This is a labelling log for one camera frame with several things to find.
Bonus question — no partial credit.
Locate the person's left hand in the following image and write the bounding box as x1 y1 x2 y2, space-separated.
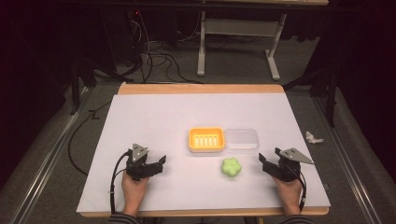
120 170 151 217

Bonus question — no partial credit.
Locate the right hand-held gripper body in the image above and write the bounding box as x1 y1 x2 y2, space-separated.
274 147 315 183

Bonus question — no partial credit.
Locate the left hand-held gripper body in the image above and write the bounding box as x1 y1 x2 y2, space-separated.
125 143 151 182

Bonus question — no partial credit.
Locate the person's right hand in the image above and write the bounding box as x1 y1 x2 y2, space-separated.
272 175 304 217

